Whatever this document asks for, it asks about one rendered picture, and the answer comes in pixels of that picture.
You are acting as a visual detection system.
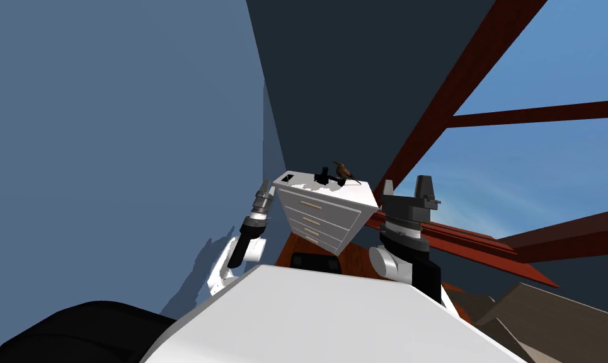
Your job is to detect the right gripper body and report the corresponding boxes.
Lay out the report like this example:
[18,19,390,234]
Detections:
[379,193,442,227]

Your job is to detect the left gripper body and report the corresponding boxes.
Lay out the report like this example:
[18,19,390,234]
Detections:
[251,180,277,217]

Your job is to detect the brown bird figure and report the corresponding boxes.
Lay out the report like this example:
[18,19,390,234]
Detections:
[333,161,362,185]

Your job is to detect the black object on chest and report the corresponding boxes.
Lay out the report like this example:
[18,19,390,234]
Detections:
[313,166,347,187]

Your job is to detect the white chest of drawers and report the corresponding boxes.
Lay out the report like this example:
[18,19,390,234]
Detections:
[272,170,381,258]

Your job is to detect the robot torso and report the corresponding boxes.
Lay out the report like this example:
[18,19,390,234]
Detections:
[139,251,529,363]

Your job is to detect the window with red-brown frame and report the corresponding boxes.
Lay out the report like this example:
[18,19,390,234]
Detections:
[373,0,608,289]

